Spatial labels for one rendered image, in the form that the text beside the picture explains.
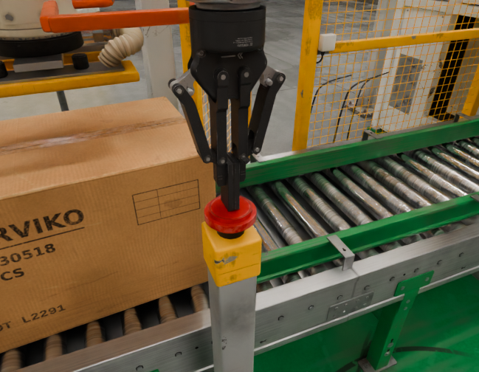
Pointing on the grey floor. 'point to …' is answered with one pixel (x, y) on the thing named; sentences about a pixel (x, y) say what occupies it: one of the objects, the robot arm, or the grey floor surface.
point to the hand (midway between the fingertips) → (229, 181)
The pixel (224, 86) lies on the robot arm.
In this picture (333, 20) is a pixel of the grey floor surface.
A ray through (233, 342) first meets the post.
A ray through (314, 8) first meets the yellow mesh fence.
